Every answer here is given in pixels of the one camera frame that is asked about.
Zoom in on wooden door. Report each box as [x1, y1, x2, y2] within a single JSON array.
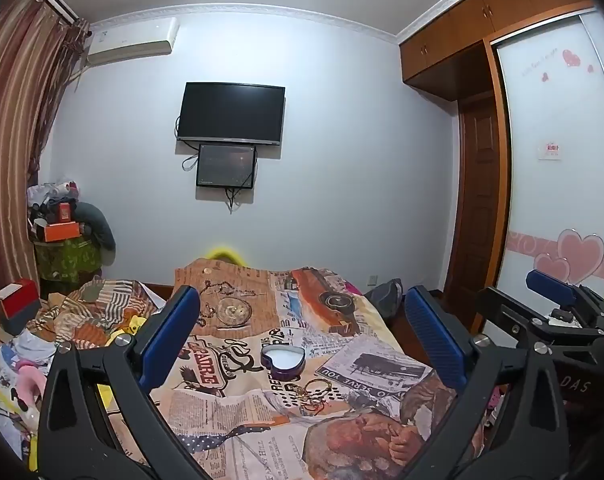
[[456, 94, 504, 313]]

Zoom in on metal bangle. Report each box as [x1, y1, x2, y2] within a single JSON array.
[[303, 377, 334, 397]]

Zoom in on green patterned bag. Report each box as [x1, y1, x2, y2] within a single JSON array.
[[34, 236, 104, 292]]

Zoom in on black wall television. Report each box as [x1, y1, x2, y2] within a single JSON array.
[[176, 81, 286, 147]]

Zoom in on small black wall monitor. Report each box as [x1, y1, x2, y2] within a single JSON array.
[[196, 144, 258, 189]]

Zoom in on gold charm keyring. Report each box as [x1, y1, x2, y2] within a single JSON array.
[[281, 384, 307, 407]]

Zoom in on wooden overhead cabinets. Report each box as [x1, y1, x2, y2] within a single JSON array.
[[398, 0, 604, 103]]

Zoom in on black television cable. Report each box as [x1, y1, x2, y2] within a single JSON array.
[[174, 115, 201, 172]]

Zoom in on striped brown curtain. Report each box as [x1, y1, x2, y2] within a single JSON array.
[[0, 0, 90, 321]]

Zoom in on orange box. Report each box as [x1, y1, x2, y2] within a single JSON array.
[[44, 220, 81, 242]]

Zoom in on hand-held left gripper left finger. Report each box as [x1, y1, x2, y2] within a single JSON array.
[[37, 285, 208, 480]]

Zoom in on pink plush toy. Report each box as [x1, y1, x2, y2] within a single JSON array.
[[9, 372, 50, 413]]

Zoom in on printed blanket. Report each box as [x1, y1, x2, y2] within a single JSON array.
[[94, 255, 485, 480]]

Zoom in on dark backpack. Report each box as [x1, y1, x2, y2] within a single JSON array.
[[363, 278, 405, 319]]

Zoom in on white air conditioner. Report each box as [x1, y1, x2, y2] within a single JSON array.
[[85, 16, 180, 66]]

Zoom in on dark grey pillow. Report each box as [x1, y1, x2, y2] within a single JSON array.
[[76, 202, 117, 267]]

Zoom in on striped patchwork cloth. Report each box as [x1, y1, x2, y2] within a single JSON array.
[[34, 276, 169, 347]]

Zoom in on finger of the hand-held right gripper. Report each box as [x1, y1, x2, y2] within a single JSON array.
[[478, 286, 554, 337], [526, 268, 579, 309]]

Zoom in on purple heart-shaped tin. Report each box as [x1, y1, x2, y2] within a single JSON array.
[[260, 343, 307, 382]]

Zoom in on red and grey box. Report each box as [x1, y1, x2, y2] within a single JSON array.
[[0, 278, 41, 337]]

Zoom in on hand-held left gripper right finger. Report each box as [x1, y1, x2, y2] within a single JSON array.
[[404, 285, 568, 480]]

